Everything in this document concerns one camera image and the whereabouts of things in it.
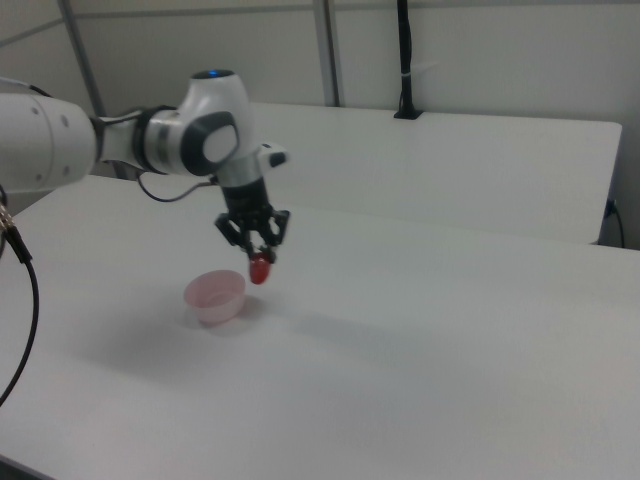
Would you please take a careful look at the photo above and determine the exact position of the thick black cable with connector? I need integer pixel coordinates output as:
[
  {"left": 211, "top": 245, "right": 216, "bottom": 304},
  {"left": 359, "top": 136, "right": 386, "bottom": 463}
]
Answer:
[{"left": 0, "top": 183, "right": 41, "bottom": 409}]

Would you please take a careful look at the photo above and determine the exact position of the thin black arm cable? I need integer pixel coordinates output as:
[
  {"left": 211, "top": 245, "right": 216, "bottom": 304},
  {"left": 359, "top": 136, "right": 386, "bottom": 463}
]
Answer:
[{"left": 135, "top": 168, "right": 224, "bottom": 203}]

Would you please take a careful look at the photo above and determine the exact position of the black cable behind side table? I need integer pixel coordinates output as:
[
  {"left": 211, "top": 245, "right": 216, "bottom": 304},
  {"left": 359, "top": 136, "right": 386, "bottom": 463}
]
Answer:
[{"left": 605, "top": 198, "right": 627, "bottom": 248}]

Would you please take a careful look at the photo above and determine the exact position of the red strawberry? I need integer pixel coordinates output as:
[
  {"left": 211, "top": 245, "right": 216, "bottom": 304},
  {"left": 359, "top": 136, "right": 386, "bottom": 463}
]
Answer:
[{"left": 248, "top": 252, "right": 274, "bottom": 287}]

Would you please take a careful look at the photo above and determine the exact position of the pink plastic bowl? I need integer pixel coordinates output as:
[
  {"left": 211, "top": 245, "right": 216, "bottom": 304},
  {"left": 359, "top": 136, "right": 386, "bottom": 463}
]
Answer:
[{"left": 183, "top": 269, "right": 248, "bottom": 327}]

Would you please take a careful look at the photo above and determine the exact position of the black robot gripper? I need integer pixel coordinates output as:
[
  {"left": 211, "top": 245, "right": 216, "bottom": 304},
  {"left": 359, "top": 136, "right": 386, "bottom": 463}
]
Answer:
[{"left": 214, "top": 178, "right": 292, "bottom": 263}]

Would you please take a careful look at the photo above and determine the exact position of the grey slanted partition post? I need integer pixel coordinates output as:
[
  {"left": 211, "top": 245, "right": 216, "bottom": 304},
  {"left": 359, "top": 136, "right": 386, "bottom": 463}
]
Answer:
[{"left": 58, "top": 0, "right": 107, "bottom": 117}]

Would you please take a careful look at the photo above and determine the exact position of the black camera pole with base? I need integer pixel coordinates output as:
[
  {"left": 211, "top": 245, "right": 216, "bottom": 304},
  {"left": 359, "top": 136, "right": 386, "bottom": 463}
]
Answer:
[{"left": 393, "top": 0, "right": 426, "bottom": 122}]

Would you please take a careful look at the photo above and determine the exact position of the grey metal partition post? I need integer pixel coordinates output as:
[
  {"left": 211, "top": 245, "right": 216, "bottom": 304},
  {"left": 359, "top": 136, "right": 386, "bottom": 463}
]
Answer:
[{"left": 313, "top": 0, "right": 347, "bottom": 107}]

